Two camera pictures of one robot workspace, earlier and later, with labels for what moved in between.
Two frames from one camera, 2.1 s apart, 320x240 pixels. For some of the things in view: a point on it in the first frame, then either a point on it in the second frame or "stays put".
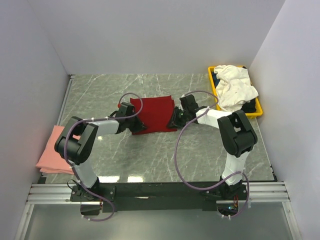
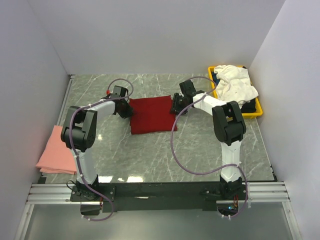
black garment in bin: (249, 107) stays put
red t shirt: (155, 112) stays put
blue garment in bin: (215, 80) stays put
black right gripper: (174, 122) to (175, 107)
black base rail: (96, 198) stays put
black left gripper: (139, 126) to (128, 113)
